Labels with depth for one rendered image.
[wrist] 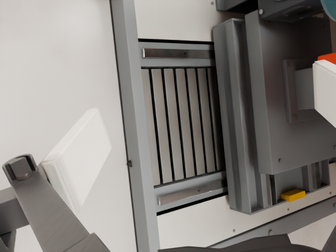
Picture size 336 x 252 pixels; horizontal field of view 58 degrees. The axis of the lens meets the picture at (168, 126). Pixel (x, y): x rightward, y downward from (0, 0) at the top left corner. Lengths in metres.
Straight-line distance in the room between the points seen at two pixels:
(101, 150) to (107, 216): 0.62
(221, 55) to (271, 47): 0.13
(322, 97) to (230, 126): 0.64
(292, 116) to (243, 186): 0.21
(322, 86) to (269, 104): 0.59
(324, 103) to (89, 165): 0.13
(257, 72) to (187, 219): 0.41
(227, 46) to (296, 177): 0.45
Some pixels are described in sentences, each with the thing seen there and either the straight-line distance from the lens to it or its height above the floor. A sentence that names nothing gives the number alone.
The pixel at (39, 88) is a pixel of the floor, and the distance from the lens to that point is 0.74.
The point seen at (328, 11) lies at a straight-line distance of 0.49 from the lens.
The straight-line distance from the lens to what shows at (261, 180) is 0.85.
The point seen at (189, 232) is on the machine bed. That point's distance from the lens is 0.83.
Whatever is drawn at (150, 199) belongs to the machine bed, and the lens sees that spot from 0.75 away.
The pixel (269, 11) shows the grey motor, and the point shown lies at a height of 0.27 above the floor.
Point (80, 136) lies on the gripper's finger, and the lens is 0.16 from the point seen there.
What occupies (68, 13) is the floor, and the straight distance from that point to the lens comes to 0.79.
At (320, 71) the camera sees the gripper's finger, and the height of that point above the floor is 0.63.
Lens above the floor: 0.72
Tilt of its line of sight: 59 degrees down
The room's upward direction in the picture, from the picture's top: 88 degrees clockwise
